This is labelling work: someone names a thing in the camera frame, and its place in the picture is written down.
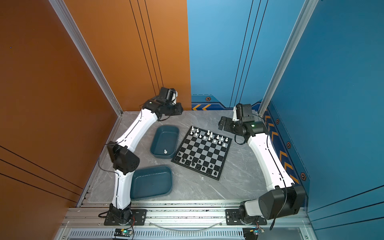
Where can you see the aluminium corner post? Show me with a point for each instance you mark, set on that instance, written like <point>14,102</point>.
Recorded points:
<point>294,38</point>
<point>76,36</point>

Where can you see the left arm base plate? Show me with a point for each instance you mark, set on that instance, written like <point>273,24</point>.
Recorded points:
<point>135,217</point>

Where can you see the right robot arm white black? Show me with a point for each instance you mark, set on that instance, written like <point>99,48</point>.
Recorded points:
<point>283,197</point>

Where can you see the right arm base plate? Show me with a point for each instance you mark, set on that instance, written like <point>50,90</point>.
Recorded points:
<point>234,217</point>

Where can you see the teal tray with black pieces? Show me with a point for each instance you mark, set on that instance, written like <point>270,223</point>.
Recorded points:
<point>151,183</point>

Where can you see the green circuit board right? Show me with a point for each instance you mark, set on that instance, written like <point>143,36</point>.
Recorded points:
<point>252,233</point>

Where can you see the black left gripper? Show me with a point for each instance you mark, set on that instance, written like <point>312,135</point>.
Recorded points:
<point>178,110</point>

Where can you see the aluminium corner post right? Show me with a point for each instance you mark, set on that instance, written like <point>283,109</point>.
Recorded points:
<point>294,38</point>

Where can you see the aluminium corner post left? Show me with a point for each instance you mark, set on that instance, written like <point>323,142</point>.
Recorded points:
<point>76,36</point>

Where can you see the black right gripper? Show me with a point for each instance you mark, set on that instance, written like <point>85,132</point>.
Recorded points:
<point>228,121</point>

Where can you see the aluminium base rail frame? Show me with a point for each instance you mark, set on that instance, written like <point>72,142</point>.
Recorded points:
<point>179,220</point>

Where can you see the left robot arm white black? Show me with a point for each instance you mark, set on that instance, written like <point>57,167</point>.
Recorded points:
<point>122,151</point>

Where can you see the black and silver chessboard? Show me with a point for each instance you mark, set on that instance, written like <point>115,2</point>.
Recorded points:
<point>205,151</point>

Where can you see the teal tray with white pieces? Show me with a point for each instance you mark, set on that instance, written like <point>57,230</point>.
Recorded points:
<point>166,137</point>

